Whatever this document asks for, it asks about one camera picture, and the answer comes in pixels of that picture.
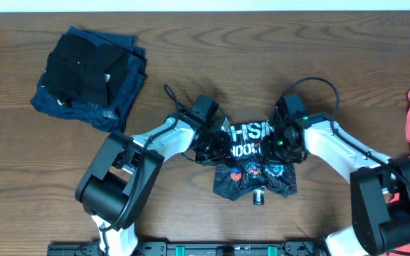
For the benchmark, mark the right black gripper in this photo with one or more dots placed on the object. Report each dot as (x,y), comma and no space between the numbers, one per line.
(270,154)

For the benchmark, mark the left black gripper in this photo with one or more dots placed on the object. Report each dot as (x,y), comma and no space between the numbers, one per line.
(225,146)

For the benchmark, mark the black shirt with orange lines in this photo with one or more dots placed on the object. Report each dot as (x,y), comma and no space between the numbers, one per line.
(254,167)

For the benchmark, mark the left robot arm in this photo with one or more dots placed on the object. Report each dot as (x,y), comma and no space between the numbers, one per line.
(119,180)

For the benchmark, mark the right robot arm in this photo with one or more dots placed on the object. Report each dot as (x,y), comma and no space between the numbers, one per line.
(379,184)

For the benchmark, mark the folded navy blue garment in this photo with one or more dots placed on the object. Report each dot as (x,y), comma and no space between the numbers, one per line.
(111,118)

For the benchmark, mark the folded black garment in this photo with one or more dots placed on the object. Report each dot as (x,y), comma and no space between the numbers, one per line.
(79,71)

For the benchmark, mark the black mounting rail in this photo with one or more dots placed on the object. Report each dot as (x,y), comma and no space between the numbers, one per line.
(287,248)

